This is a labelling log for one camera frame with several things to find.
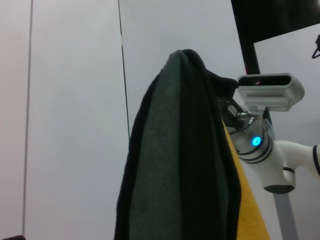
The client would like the thin right wrist cable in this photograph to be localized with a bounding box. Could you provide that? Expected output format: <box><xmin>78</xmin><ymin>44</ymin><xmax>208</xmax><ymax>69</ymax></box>
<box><xmin>225</xmin><ymin>123</ymin><xmax>251</xmax><ymax>135</ymax></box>

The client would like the yellow grey towel black trim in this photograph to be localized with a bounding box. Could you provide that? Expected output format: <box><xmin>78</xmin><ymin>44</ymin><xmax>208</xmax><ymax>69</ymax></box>
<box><xmin>114</xmin><ymin>48</ymin><xmax>272</xmax><ymax>240</ymax></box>

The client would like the black hanging clip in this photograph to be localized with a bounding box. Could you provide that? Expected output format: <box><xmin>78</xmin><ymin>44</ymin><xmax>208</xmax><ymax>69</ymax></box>
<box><xmin>310</xmin><ymin>34</ymin><xmax>320</xmax><ymax>60</ymax></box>

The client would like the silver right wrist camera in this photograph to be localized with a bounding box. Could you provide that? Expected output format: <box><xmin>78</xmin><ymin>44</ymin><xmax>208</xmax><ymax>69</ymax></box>
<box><xmin>235</xmin><ymin>72</ymin><xmax>306</xmax><ymax>112</ymax></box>

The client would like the silver right wrist connector plug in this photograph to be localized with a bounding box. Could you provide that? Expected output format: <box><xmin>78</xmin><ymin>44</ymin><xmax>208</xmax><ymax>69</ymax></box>
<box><xmin>235</xmin><ymin>111</ymin><xmax>259</xmax><ymax>126</ymax></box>

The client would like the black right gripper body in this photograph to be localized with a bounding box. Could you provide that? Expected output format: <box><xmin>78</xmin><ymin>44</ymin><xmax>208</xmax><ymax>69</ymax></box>
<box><xmin>216</xmin><ymin>96</ymin><xmax>253</xmax><ymax>132</ymax></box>

